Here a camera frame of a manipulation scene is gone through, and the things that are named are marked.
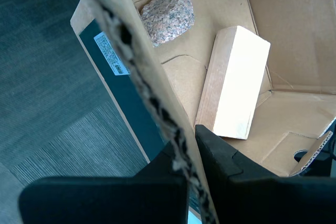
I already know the cardboard box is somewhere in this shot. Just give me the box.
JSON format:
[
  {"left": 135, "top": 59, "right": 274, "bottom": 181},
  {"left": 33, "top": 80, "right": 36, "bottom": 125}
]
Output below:
[{"left": 70, "top": 0, "right": 336, "bottom": 224}]

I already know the speckled granite rock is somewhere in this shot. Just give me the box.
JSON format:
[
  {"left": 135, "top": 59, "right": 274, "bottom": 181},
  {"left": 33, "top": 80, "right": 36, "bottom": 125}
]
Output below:
[{"left": 140, "top": 0, "right": 195, "bottom": 48}]

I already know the light wooden block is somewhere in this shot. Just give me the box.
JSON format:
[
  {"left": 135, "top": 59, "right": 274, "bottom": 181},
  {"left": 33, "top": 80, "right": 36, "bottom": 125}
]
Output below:
[{"left": 195, "top": 25, "right": 271, "bottom": 140}]

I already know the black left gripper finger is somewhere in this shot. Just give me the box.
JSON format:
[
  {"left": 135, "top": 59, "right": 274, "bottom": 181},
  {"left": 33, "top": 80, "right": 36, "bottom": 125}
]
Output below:
[
  {"left": 195, "top": 124, "right": 336, "bottom": 224},
  {"left": 18, "top": 141, "right": 190, "bottom": 224}
]

